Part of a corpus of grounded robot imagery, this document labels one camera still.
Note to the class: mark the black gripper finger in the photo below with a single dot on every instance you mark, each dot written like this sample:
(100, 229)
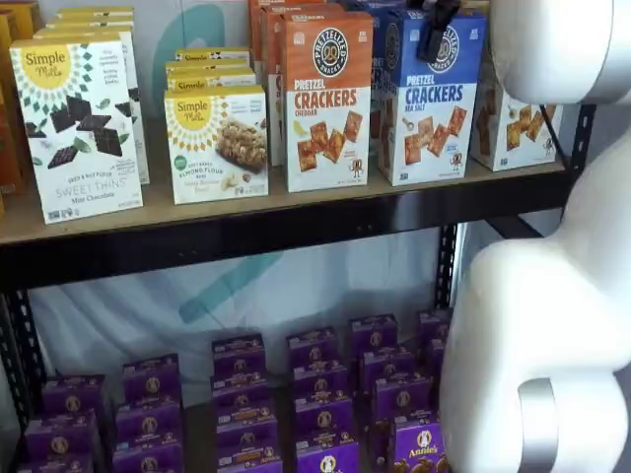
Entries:
(436, 34)

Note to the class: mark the blue pretzel crackers box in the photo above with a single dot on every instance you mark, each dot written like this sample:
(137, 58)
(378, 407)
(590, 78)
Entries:
(434, 123)
(379, 74)

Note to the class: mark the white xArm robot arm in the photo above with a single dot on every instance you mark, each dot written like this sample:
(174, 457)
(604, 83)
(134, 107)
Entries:
(542, 320)

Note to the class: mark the white cracker box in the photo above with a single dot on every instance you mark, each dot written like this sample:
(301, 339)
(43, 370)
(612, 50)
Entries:
(517, 133)

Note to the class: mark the orange cheddar pretzel crackers box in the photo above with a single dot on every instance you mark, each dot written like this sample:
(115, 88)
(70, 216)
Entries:
(273, 98)
(328, 108)
(256, 29)

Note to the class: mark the Simple Mills almond bars box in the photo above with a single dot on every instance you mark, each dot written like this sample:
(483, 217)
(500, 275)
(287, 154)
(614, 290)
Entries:
(217, 148)
(212, 54)
(207, 65)
(212, 79)

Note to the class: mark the purple Annie's box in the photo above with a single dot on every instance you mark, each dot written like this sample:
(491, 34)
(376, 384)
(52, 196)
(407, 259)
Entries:
(324, 420)
(246, 426)
(150, 379)
(249, 458)
(148, 460)
(326, 458)
(54, 465)
(436, 357)
(314, 349)
(401, 399)
(59, 436)
(419, 451)
(240, 394)
(374, 337)
(388, 367)
(148, 423)
(434, 326)
(239, 357)
(74, 394)
(320, 383)

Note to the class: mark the wooden shelf board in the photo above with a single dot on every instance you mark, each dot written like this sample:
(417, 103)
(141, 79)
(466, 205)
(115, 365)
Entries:
(197, 217)

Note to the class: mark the Simple Mills mint chocolate box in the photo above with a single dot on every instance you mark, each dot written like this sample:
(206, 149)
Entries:
(96, 12)
(74, 128)
(140, 148)
(93, 23)

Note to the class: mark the black metal shelf rack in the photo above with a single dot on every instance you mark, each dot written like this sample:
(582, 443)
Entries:
(148, 256)

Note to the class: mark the mustard yellow snack box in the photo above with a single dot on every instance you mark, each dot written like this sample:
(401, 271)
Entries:
(24, 20)

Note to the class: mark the orange snack box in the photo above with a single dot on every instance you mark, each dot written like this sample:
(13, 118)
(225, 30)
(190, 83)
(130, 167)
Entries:
(10, 123)

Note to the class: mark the grey curtain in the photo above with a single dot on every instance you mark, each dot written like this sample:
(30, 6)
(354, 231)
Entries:
(611, 123)

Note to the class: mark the white backdrop sheet teal logo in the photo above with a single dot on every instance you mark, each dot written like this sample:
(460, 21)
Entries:
(123, 305)

